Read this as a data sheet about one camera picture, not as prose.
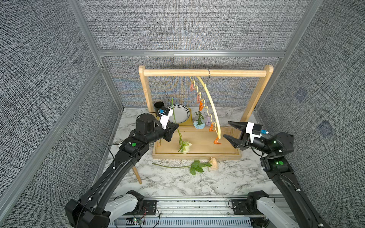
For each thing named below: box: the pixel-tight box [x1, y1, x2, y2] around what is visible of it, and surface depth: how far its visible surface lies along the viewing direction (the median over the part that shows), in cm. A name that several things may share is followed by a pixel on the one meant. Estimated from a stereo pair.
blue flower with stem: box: [192, 110, 206, 130], surface depth 92 cm
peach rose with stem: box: [151, 156, 219, 176], surface depth 88 cm
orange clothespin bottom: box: [213, 135, 222, 145], surface depth 68 cm
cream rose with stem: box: [171, 97, 193, 155], surface depth 85 cm
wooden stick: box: [132, 165, 143, 185], surface depth 86 cm
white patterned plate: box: [167, 104, 191, 124], surface depth 119 cm
